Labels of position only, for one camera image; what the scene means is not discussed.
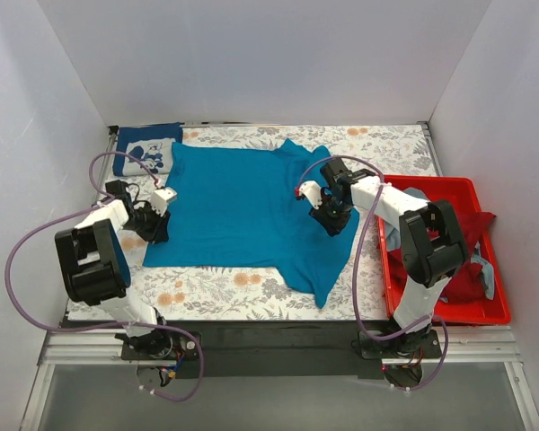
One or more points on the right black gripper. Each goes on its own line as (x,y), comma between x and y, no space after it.
(333,221)

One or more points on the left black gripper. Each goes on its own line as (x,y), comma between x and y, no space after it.
(157,225)

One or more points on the teal blue t-shirt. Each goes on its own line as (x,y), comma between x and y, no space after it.
(236,208)

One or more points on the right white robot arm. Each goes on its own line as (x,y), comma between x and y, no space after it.
(433,248)

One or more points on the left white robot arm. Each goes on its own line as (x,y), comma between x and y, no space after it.
(94,267)

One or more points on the floral patterned table mat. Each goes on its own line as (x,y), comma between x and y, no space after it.
(209,293)

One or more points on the light blue t-shirt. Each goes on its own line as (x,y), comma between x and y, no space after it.
(487,274)

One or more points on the folded navy printed t-shirt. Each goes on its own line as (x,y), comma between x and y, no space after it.
(151,145)

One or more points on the red plastic bin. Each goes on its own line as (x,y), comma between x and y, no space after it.
(476,295)

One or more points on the dark red t-shirt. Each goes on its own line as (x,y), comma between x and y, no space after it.
(471,251)

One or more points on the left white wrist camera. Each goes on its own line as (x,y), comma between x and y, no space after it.
(162,198)

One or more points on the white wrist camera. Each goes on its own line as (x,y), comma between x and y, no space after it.
(311,191)
(162,198)

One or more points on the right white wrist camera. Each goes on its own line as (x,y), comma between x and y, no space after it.
(311,191)

